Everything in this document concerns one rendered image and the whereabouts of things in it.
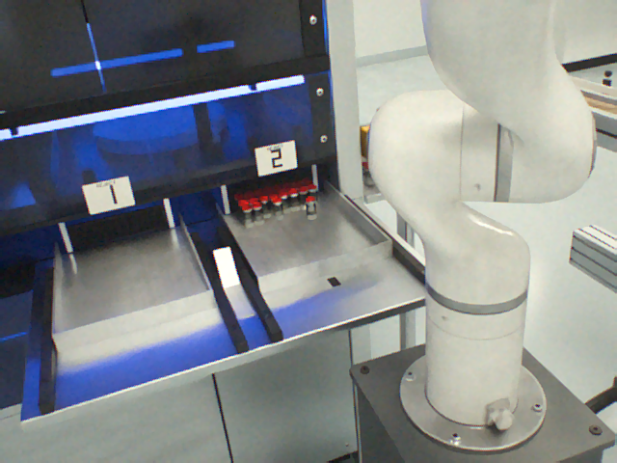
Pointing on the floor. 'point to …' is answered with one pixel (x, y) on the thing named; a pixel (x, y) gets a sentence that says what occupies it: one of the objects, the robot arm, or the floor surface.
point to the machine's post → (346, 143)
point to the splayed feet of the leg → (603, 398)
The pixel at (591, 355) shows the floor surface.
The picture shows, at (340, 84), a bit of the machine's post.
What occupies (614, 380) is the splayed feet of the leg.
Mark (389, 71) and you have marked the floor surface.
